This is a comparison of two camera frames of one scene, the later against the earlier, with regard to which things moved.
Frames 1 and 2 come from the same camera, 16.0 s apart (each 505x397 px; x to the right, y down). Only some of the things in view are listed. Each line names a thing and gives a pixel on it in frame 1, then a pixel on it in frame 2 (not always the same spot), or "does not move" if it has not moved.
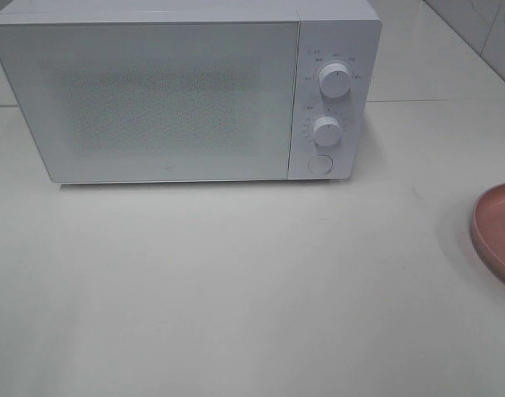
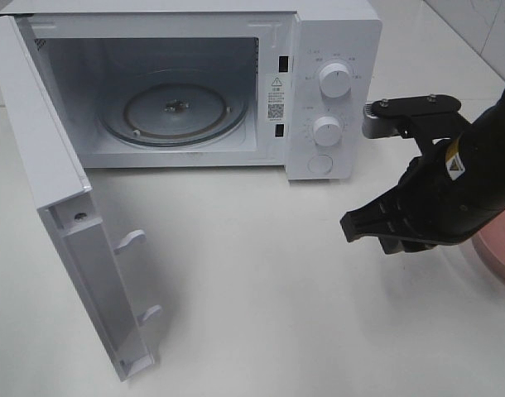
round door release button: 319,164 does not move
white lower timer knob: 327,131 does not move
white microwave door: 119,102 → 63,193
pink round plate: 494,227 does not move
